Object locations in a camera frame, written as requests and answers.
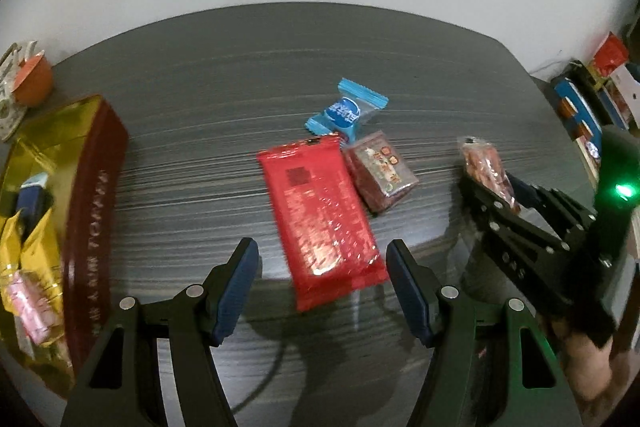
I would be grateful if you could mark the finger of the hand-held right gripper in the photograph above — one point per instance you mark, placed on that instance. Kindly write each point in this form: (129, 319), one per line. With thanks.
(505, 219)
(525, 196)

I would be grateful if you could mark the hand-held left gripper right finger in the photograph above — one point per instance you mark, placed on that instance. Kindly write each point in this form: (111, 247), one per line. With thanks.
(410, 297)

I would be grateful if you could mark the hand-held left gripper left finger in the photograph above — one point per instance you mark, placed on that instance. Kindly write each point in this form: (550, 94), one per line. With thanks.
(235, 297)

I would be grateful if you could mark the clear packet of orange snacks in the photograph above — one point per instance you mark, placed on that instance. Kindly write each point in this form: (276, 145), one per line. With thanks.
(487, 167)

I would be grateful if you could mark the large red foil packet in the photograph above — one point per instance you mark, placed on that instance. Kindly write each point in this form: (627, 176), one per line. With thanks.
(320, 217)

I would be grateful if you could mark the red and gold box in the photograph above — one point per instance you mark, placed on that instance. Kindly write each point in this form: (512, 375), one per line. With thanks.
(95, 207)

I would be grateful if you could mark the yellow clear snack packet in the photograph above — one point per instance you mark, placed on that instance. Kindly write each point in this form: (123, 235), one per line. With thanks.
(37, 252)

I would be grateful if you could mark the pink patterned snack packet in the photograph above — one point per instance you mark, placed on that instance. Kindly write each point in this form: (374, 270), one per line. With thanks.
(30, 307)

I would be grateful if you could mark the navy and white packet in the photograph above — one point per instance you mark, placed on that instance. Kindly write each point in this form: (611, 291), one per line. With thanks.
(32, 202)

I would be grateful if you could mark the person's right hand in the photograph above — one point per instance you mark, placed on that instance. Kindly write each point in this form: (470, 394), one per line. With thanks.
(587, 367)

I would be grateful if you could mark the blue and white box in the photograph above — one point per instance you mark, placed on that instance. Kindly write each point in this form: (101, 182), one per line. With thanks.
(580, 117)

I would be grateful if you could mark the white cardboard box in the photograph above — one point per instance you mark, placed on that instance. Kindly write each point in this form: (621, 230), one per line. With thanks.
(627, 92)

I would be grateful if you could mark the small red printed packet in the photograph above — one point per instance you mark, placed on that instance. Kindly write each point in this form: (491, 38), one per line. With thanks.
(380, 172)

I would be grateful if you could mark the red cardboard box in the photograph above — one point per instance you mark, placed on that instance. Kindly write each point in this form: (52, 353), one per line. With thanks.
(610, 54)

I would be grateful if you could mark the blue wrapped candy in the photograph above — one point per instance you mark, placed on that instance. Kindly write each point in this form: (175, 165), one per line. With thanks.
(345, 112)

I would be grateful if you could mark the white patterned container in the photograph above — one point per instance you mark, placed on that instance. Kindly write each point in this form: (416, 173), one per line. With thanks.
(7, 107)

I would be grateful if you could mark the orange cup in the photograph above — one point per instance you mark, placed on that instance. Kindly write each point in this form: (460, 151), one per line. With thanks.
(32, 79)

